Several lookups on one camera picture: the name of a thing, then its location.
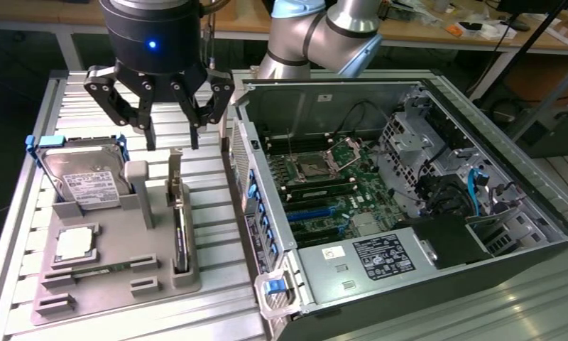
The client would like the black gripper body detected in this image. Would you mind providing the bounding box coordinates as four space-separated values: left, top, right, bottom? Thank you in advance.
97 0 213 95

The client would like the NVIDIA graphics card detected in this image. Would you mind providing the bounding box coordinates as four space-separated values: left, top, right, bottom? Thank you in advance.
163 147 194 276

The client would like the hard disk in blue carrier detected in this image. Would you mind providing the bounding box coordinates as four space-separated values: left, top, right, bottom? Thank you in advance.
25 133 131 211

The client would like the wooden desk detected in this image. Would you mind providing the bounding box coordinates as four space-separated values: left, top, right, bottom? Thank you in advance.
377 0 568 104
0 0 272 72

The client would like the CPU socket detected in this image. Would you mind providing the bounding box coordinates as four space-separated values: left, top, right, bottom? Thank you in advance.
286 151 336 183

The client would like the silver socket cover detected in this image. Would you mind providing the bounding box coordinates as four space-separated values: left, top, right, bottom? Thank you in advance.
324 136 364 168

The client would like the black RAM stick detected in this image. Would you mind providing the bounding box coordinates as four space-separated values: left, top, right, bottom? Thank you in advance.
282 183 360 202

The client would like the blue expansion slot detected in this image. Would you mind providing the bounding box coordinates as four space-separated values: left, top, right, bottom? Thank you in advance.
285 206 337 222

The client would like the green motherboard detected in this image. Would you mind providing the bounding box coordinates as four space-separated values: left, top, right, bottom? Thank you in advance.
264 134 401 249

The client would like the silver CPU chip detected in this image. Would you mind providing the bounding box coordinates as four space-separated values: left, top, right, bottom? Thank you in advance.
54 229 95 262

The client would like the silver disk bay cage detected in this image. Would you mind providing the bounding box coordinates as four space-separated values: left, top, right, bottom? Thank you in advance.
380 95 460 180

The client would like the long black expansion slot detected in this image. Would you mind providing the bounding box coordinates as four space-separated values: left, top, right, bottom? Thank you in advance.
292 225 341 238
296 232 344 248

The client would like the grey plastic parts rack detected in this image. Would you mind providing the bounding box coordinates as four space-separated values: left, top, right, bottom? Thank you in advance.
30 160 203 326

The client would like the green RAM stick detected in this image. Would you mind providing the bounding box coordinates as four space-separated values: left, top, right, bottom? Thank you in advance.
67 261 138 277

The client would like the silver chipset heatsink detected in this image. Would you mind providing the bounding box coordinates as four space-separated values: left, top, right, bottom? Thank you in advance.
350 212 385 235

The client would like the black disk bay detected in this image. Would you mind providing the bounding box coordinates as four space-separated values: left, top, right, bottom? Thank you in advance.
413 170 490 220

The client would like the grey power supply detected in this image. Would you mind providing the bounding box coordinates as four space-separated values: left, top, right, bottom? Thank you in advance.
296 227 452 310

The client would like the white plastic object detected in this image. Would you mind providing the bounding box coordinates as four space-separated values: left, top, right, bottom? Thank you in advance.
456 20 517 40

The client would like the black monitor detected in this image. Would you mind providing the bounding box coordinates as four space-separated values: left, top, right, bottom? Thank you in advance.
494 0 568 14

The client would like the black stand pole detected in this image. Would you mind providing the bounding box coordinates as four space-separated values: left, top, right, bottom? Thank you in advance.
513 0 568 58

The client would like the dark equipment box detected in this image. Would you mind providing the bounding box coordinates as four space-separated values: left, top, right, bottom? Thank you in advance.
520 112 568 159

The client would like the grey computer tower case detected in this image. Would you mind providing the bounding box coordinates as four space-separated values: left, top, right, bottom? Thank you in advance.
220 69 568 341

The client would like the black hanging robot cable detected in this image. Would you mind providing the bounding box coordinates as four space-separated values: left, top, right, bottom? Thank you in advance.
199 0 218 72

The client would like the black wire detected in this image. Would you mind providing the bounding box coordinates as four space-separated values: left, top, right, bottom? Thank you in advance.
334 100 390 133

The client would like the blue disk wire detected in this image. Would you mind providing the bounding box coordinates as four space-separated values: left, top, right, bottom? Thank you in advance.
462 166 492 218

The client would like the aluminium frame strut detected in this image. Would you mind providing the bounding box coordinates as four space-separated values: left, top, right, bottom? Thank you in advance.
510 62 568 143

